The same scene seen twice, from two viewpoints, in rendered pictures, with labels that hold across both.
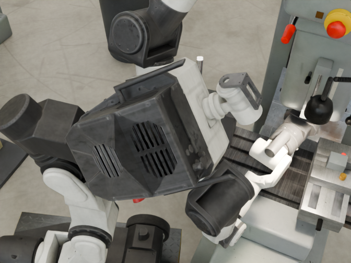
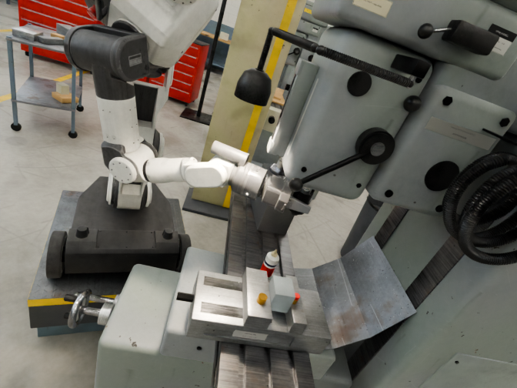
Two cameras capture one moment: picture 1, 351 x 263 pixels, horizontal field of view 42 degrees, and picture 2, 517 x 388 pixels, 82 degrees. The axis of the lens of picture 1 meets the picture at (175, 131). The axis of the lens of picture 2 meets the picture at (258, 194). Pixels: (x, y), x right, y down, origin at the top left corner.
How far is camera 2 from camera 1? 135 cm
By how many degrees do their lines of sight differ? 46
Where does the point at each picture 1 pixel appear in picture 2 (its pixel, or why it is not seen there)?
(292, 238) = (175, 306)
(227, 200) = (97, 35)
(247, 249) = (163, 292)
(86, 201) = not seen: hidden behind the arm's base
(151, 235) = (169, 241)
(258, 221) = (188, 272)
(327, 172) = (261, 285)
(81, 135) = not seen: outside the picture
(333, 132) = (348, 329)
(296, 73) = not seen: hidden behind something
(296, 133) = (258, 174)
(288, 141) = (239, 163)
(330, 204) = (218, 302)
